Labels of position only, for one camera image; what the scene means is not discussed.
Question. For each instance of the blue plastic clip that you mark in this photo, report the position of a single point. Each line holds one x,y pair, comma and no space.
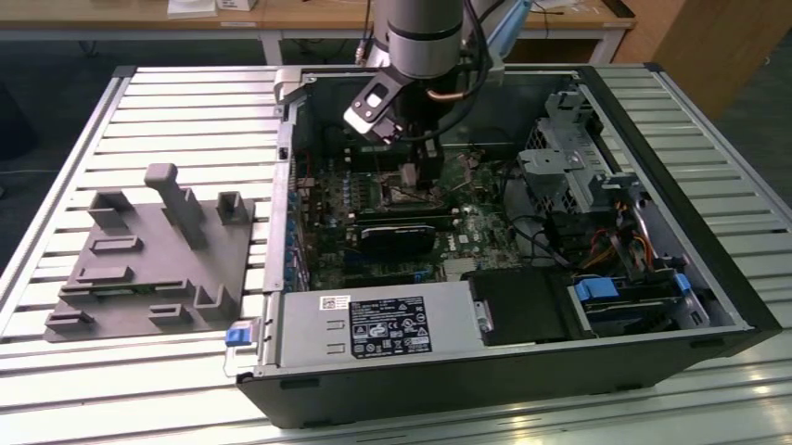
681,283

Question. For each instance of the black plastic fan shroud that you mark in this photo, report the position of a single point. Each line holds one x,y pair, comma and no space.
526,306

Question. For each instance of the wooden desk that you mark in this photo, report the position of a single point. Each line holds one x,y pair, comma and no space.
92,21

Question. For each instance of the white box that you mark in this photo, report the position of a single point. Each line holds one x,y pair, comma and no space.
191,8

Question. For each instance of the wooden cabinet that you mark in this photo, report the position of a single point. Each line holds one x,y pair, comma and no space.
711,46

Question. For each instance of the hard disk in blue carrier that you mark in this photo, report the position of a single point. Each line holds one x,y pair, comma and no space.
597,289

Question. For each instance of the silver power supply unit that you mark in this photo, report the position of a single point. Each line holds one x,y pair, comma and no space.
308,334

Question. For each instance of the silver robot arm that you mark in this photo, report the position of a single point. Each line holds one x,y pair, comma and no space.
420,46

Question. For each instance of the grey metal disk bay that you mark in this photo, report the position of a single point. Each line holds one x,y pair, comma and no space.
550,185

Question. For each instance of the black RAM stick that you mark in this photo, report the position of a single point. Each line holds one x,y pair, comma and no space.
362,156
402,217

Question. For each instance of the black CPU socket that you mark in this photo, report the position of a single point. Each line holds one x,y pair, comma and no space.
402,199

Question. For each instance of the small silver heat sink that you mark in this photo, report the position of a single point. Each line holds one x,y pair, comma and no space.
462,269

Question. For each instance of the green motherboard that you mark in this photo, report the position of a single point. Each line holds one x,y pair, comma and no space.
482,222

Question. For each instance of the thin metal locking lever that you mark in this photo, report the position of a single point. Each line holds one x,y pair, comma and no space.
376,167

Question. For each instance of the blue case latch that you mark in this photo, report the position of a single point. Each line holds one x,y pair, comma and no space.
240,334

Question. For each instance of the black open PC case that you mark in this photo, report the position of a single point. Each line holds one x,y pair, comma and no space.
432,394

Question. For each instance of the black graphics card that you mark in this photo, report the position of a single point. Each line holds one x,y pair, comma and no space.
395,241

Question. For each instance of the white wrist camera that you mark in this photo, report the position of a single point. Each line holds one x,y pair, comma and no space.
371,109

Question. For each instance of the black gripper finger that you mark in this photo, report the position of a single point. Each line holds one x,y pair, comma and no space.
431,167

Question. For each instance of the grey parts rack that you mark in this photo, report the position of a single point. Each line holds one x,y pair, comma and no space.
154,278

